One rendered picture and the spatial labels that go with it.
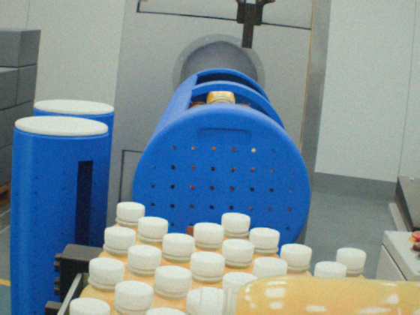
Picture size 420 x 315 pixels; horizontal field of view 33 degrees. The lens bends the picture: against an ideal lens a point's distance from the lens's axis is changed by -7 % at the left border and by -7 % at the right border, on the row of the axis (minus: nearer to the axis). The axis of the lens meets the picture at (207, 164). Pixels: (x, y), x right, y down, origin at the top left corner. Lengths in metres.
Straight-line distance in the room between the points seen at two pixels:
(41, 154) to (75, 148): 0.10
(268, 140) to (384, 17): 5.19
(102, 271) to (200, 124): 0.45
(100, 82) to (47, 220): 4.60
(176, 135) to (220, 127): 0.07
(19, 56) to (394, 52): 3.13
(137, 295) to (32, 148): 1.32
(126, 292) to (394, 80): 5.71
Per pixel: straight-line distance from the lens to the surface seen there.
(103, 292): 0.82
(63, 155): 2.01
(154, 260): 0.87
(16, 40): 5.08
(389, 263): 1.06
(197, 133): 1.20
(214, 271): 0.86
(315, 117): 2.65
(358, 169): 6.45
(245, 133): 1.20
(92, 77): 6.62
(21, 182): 2.08
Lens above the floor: 1.38
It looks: 11 degrees down
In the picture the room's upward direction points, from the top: 6 degrees clockwise
